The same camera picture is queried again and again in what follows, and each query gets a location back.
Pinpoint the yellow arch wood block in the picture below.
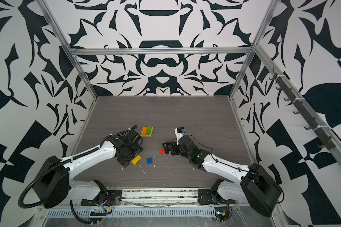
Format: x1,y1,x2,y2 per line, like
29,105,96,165
131,155,142,166

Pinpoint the orange wood block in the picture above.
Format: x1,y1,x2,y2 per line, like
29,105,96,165
141,126,147,135

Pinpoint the green wood block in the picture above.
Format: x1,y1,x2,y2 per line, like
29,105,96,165
146,126,153,135

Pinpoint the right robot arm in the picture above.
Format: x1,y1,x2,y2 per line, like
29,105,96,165
162,135,284,218

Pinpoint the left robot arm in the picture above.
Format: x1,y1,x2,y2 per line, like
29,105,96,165
18,128,143,209

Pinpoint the black hook rack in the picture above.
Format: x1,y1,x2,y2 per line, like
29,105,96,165
270,70,336,150

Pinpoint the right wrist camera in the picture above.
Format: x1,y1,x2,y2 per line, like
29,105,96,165
174,127,185,144

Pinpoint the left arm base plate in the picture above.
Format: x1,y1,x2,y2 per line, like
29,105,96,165
81,190,123,206

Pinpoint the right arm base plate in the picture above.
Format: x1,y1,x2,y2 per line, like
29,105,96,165
198,189,236,205

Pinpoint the left black corrugated cable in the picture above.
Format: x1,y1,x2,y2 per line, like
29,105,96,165
69,200,103,225

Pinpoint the aluminium frame crossbar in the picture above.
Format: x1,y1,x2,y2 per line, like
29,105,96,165
69,47,252,56

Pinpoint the aluminium front rail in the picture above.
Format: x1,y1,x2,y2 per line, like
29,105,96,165
45,187,273,223

